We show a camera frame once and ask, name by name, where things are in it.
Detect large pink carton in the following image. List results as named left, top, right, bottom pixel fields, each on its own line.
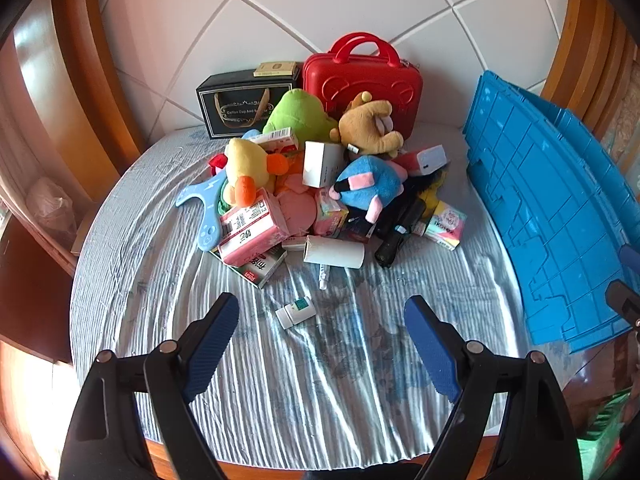
left=218, top=187, right=291, bottom=267

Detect blue plush toy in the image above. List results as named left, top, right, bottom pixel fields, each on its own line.
left=334, top=155, right=406, bottom=223

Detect black gift box gold handles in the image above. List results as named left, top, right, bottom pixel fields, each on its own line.
left=195, top=69, right=301, bottom=140

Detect green bag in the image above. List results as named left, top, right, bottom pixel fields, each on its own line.
left=577, top=390, right=633, bottom=480

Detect blue plastic crate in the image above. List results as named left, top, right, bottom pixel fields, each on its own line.
left=462, top=71, right=640, bottom=356

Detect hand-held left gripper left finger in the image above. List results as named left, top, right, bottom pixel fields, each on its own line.
left=59, top=291, right=241, bottom=480

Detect pink and white power bank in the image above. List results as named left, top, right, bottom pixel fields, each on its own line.
left=395, top=144, right=448, bottom=176

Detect yellow duck plush toy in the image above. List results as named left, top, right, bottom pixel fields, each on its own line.
left=222, top=139, right=291, bottom=208

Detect white cardboard box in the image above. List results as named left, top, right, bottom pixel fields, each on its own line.
left=301, top=141, right=348, bottom=188

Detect white cylinder tube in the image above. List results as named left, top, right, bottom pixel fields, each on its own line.
left=302, top=236, right=366, bottom=268

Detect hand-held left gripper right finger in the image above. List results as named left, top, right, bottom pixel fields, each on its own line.
left=403, top=294, right=583, bottom=480

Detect clear plastic bag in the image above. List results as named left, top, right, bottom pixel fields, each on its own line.
left=25, top=177, right=78, bottom=241

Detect blue boomerang-shaped board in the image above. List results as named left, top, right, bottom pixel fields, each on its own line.
left=175, top=172, right=226, bottom=252

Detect white padded wooden headboard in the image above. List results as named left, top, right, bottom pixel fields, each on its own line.
left=50, top=0, right=626, bottom=161

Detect brown bear plush toy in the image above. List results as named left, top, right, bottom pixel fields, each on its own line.
left=330, top=91, right=405, bottom=157

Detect black flashlight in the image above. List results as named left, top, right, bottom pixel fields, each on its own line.
left=375, top=197, right=426, bottom=268

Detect brown cardboard piece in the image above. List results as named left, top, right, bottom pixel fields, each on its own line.
left=70, top=200, right=101, bottom=256

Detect green and orange plush toy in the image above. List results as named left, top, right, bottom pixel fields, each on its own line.
left=262, top=88, right=341, bottom=181

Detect red green medicine box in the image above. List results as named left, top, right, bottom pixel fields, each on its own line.
left=215, top=247, right=288, bottom=290

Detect small white bottle green label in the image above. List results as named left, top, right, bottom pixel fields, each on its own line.
left=275, top=296, right=317, bottom=330

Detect dark wooden nightstand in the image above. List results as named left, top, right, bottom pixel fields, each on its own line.
left=0, top=215, right=76, bottom=366

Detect pink pig plush toy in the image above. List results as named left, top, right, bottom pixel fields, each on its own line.
left=277, top=180, right=318, bottom=236

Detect pastel tissue pack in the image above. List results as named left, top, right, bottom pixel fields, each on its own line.
left=425, top=201, right=468, bottom=251

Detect small gold box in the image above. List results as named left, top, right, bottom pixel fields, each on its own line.
left=252, top=61, right=296, bottom=78

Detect red hard-shell suitcase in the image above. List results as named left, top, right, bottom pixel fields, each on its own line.
left=302, top=32, right=422, bottom=143

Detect small red and white box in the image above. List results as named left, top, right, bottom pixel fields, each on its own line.
left=248, top=127, right=299, bottom=153

